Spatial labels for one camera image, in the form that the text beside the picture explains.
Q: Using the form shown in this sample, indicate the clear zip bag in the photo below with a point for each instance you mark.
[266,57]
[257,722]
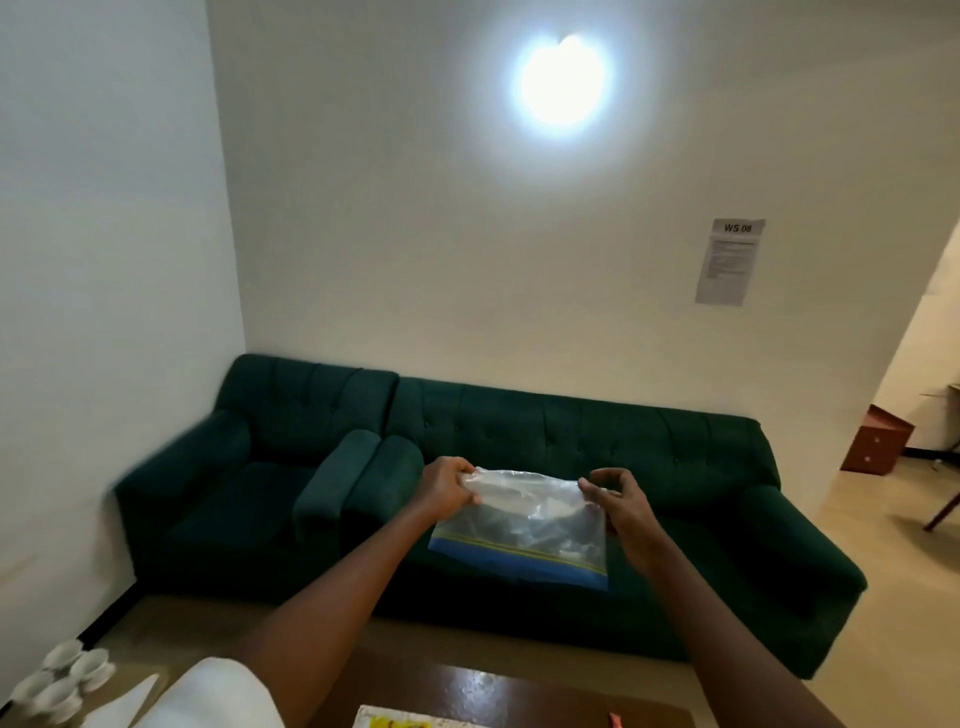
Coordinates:
[525,525]

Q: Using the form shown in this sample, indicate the black baseboard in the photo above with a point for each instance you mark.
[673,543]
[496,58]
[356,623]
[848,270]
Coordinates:
[109,615]

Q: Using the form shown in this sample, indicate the white napkin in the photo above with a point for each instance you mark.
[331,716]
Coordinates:
[124,709]

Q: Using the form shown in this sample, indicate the person's right forearm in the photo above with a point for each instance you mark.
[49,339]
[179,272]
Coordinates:
[735,660]

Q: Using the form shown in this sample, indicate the red brown cabinet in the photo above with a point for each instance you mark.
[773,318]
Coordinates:
[874,442]

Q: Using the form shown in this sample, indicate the person's left forearm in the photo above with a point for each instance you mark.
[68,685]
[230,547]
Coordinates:
[337,600]

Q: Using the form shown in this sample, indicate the dark wooden furniture leg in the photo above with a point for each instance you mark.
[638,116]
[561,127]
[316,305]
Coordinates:
[943,511]

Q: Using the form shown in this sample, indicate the dark green armchair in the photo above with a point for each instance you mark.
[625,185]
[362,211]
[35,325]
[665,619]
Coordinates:
[225,525]

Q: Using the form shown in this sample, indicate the dark green sofa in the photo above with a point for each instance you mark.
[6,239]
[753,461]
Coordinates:
[675,450]

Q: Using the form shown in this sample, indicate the beige plastic stool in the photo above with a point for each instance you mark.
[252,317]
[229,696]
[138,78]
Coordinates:
[124,686]

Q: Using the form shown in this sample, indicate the white floral placemat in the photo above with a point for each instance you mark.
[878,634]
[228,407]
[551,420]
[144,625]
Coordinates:
[465,718]

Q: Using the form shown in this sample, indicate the person's right hand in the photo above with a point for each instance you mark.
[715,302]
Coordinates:
[634,521]

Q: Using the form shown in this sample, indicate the person's left hand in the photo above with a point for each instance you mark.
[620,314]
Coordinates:
[442,491]

